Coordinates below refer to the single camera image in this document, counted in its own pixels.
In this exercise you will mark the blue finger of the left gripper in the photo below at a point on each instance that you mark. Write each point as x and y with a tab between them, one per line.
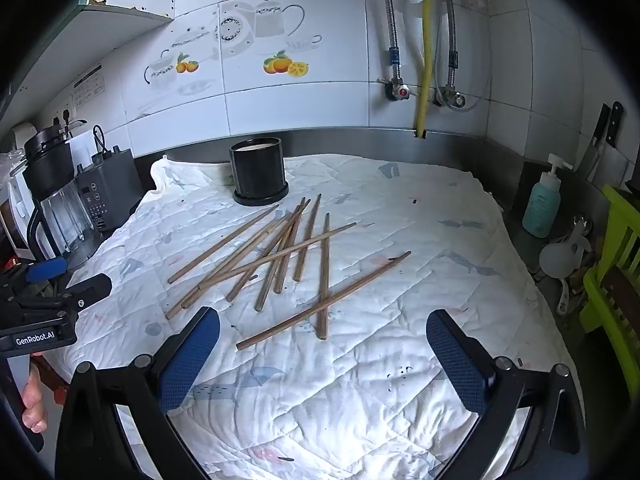
46	270
87	293

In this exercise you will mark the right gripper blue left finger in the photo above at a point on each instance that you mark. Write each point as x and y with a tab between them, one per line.
92	443

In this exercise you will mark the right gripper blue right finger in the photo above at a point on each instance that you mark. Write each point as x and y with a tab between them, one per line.
552	443

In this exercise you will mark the person left hand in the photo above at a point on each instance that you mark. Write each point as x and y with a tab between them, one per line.
34	416

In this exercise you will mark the glass blender jar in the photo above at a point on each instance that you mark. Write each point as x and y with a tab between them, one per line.
60	226

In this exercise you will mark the black blender base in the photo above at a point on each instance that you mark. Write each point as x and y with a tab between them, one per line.
110	188

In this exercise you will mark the white quilted cloth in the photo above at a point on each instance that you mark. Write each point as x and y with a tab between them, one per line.
328	373

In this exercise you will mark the white plastic ladle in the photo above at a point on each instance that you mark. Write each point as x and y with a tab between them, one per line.
560	259

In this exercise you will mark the green dish rack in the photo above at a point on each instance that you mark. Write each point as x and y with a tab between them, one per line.
612	285

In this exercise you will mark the black ribbed utensil holder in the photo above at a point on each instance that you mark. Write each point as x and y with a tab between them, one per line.
258	172

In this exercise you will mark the teal soap pump bottle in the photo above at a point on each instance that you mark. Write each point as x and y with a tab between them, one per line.
544	200

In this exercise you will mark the cleaver knife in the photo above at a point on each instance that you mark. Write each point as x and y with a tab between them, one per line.
602	162

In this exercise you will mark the chrome water valve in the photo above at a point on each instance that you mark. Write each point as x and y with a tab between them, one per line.
449	97

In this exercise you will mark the wall power socket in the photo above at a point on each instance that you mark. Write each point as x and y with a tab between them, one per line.
67	113

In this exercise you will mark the white wall shelf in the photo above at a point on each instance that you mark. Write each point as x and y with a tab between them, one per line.
84	32

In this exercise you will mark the red handle water valve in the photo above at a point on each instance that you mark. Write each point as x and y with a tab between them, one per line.
395	89

